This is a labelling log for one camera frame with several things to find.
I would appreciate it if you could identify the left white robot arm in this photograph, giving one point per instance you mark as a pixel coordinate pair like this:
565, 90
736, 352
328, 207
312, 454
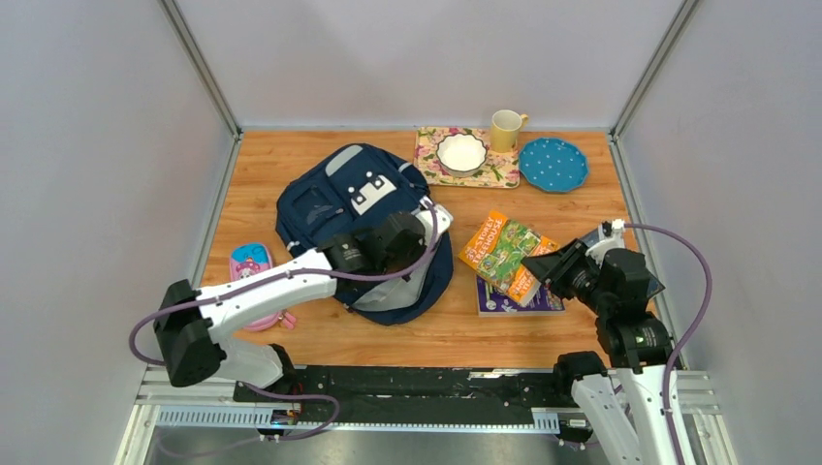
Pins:
196, 333

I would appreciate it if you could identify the navy blue school backpack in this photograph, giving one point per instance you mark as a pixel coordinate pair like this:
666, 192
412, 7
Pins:
353, 191

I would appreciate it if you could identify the yellow mug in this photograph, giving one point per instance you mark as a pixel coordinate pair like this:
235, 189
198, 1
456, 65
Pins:
505, 128

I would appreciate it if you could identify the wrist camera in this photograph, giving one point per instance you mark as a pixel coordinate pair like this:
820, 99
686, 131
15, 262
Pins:
610, 236
435, 218

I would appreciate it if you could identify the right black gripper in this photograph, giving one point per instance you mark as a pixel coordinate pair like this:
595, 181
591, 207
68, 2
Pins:
552, 267

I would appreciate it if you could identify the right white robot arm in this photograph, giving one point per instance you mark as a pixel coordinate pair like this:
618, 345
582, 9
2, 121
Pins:
631, 403

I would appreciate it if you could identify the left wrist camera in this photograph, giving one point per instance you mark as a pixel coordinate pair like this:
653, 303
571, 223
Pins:
435, 218

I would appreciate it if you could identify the orange treehouse children's book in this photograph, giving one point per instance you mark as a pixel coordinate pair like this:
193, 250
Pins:
495, 253

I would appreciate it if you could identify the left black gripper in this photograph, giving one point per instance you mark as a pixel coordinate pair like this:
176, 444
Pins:
420, 248

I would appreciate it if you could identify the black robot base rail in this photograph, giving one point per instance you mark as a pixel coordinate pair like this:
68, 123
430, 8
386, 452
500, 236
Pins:
429, 398

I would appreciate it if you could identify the purple illustrated book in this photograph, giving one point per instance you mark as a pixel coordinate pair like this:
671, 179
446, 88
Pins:
493, 303

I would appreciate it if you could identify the white scalloped bowl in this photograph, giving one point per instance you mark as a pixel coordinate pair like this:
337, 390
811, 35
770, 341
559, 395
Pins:
461, 155

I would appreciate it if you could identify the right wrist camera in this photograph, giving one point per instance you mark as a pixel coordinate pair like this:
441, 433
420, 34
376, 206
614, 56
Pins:
610, 236

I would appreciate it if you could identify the blue polka dot plate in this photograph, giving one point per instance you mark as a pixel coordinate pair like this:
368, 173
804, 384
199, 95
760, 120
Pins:
553, 165

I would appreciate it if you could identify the pink cartoon pencil case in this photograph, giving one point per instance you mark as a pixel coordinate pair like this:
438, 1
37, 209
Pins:
248, 260

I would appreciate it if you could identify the floral placemat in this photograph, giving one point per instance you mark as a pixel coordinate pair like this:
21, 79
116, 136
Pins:
500, 170

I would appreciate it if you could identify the dark blue novel book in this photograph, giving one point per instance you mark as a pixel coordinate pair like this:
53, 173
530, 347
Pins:
655, 287

